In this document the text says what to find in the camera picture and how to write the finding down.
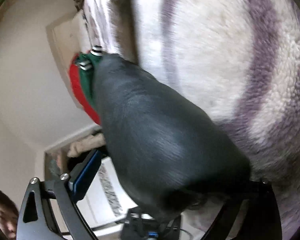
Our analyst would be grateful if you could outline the beige bed headboard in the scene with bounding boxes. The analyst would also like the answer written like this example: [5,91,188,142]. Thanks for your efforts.
[46,12,83,109]

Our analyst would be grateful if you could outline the red quilt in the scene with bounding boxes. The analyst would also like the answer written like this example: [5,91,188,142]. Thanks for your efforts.
[68,63,101,125]

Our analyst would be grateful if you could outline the white wardrobe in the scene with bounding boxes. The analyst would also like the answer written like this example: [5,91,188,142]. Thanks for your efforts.
[43,125,136,239]

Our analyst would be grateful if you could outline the hanging beige coat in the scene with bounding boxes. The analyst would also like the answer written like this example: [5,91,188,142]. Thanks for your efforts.
[67,133,106,158]

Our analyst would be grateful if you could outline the black leather jacket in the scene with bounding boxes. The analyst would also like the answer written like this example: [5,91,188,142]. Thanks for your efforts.
[93,54,250,222]

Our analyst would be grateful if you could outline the person head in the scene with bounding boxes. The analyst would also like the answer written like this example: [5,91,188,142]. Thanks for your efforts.
[0,190,19,239]

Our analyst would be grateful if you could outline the floral purple bed blanket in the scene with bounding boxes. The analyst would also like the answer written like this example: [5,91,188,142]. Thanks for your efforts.
[84,0,300,239]

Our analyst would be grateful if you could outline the folded green striped garment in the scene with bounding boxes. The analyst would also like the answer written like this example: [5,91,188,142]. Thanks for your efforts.
[75,45,103,110]

